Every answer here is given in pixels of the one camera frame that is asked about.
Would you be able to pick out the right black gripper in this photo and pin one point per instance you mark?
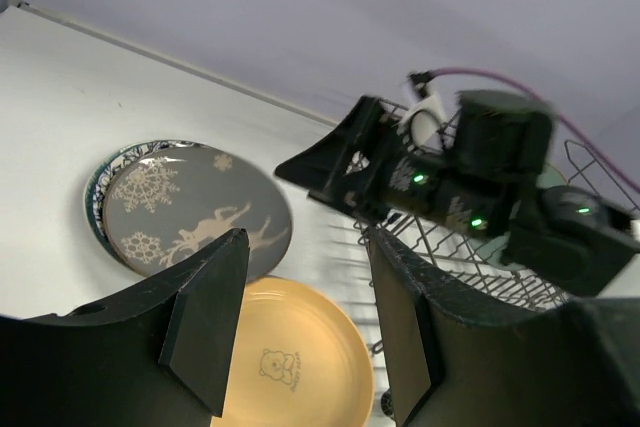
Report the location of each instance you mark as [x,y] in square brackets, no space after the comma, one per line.
[472,187]

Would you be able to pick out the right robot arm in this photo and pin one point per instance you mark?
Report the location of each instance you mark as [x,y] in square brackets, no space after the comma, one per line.
[572,238]

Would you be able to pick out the dark olive plate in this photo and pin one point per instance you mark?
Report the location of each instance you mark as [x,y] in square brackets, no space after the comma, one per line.
[169,204]

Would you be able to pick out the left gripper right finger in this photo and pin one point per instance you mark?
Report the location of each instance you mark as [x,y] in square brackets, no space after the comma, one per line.
[456,356]

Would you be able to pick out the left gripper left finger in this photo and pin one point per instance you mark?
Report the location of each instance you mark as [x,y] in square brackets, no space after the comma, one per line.
[157,353]

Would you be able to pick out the teal patterned plate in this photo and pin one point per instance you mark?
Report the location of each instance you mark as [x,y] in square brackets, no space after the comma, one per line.
[98,184]

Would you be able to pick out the grey wire dish rack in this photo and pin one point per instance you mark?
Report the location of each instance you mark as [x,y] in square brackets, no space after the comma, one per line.
[477,263]

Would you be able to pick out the yellow plate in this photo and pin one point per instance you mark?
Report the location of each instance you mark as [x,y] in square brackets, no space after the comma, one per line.
[298,361]

